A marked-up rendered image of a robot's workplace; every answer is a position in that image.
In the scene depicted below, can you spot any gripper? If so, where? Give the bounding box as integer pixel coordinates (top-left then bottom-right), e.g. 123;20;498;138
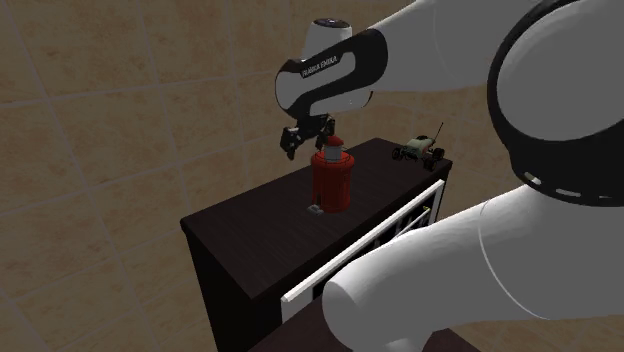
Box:
279;112;338;162

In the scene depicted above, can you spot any dark cabinet with white drawer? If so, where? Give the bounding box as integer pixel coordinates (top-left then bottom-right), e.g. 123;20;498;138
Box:
179;137;454;352

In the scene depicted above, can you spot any green toy buggy with antenna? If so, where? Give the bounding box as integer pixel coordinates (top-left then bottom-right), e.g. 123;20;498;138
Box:
391;121;446;173

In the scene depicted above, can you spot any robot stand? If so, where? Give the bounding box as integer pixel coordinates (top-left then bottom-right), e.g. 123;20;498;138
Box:
247;296;481;352

